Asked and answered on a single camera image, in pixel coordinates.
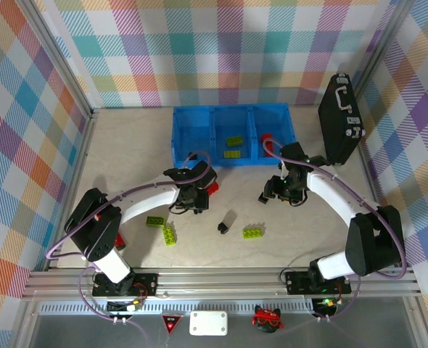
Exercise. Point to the red glitter cylinder silver cap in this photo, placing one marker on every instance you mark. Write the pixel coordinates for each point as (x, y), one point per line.
(119, 241)

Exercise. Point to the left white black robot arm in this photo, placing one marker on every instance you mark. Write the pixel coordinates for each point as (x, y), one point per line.
(152, 203)

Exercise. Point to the aluminium frame cross rail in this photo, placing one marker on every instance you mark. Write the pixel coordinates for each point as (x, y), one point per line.
(217, 284)

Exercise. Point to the white rectangular box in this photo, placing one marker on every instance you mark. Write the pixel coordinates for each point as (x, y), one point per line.
(208, 323)

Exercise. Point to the blue three-compartment bin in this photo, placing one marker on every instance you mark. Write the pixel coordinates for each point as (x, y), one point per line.
(199, 134)

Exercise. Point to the grey metal shelf panel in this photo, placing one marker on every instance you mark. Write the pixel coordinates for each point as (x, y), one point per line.
(72, 333)

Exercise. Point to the aluminium corner post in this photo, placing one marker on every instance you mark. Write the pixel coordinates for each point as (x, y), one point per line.
(384, 47)
(59, 65)

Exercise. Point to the white vented strip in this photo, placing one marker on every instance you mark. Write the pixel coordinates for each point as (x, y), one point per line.
(72, 309)

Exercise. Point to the red triangle warning sign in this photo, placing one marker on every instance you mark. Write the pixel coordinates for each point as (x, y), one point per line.
(171, 322)

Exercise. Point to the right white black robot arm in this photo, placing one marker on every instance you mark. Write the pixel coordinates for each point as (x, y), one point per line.
(330, 188)

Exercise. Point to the black cat figurine red sunglasses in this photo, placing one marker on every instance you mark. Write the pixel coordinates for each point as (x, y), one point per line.
(268, 322)

